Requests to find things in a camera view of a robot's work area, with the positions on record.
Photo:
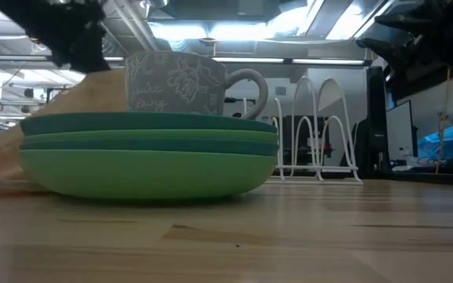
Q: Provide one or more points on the light green plate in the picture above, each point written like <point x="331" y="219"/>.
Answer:
<point x="148" y="173"/>
<point x="152" y="137"/>

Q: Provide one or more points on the dark green plate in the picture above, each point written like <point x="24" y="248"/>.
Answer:
<point x="152" y="148"/>
<point x="132" y="123"/>

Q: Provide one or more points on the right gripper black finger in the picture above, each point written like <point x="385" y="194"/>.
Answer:
<point x="391" y="49"/>
<point x="407" y="21"/>

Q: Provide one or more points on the long ceiling tube light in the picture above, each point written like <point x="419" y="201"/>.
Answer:
<point x="10" y="57"/>
<point x="250" y="60"/>
<point x="114" y="59"/>
<point x="328" y="61"/>

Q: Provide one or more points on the blue plastic cover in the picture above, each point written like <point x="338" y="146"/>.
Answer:
<point x="450" y="141"/>

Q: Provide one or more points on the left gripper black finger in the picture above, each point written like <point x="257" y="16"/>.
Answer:
<point x="81" y="59"/>

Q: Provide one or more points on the grey mug with floral print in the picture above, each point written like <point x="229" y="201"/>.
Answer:
<point x="171" y="82"/>

